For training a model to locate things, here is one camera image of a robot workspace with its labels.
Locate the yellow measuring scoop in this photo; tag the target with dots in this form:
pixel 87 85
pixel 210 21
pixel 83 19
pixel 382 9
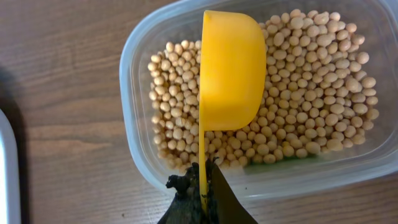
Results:
pixel 232 76

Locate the pile of soybeans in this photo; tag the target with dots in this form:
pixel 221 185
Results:
pixel 317 97

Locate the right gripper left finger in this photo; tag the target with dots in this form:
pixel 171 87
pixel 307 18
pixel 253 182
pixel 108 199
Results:
pixel 186 205

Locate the clear plastic container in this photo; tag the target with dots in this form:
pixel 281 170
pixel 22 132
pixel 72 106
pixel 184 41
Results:
pixel 377 156

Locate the white digital kitchen scale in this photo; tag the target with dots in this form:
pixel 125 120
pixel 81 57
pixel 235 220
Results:
pixel 10 191

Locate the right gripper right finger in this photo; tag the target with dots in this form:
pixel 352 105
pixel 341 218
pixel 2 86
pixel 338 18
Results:
pixel 223 206

